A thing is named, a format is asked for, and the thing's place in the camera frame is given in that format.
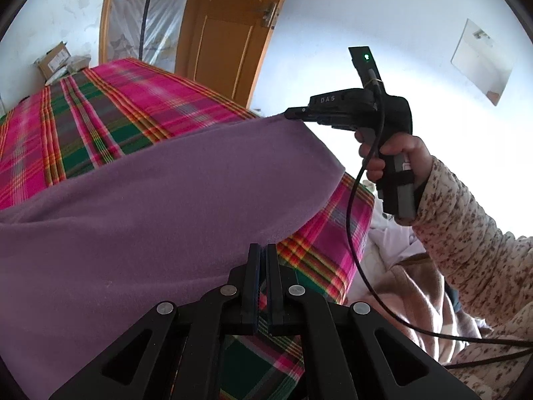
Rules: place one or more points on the clear plastic door curtain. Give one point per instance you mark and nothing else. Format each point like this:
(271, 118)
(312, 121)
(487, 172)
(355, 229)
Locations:
(166, 12)

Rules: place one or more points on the black curtain strip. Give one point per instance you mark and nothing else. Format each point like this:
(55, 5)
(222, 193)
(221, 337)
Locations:
(145, 16)

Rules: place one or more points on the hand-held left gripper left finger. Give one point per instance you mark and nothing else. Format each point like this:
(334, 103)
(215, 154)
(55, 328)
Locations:
(255, 283)

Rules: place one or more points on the white floral quilt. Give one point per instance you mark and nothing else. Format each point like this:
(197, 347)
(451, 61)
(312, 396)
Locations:
(391, 237)

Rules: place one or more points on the person's right hand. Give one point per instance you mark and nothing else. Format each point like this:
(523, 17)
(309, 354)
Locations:
(412, 154)

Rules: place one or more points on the white plastic bags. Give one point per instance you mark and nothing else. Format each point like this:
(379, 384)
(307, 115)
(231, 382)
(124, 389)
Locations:
(78, 64)

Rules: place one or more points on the person's right forearm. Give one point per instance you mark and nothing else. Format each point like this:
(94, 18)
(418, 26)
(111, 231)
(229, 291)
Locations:
(479, 258)

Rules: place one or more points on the brown cardboard box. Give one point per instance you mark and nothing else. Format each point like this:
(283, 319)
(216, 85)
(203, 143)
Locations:
(53, 60)

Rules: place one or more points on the wooden door frame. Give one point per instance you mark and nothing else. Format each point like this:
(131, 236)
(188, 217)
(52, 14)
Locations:
(109, 12)

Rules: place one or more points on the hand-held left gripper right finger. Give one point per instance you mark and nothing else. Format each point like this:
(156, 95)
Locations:
(270, 283)

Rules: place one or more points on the purple fleece pants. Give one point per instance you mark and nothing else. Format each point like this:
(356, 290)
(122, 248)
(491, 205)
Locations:
(166, 208)

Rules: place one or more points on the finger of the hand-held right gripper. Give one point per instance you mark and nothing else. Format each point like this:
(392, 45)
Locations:
(300, 113)

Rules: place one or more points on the wall mirror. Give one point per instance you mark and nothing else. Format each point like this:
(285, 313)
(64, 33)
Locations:
(483, 60)

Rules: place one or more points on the plaid bed sheet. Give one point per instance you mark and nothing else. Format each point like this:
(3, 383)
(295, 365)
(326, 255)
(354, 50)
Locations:
(104, 104)

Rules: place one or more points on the wooden door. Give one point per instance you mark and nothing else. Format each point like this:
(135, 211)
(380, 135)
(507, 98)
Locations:
(225, 41)

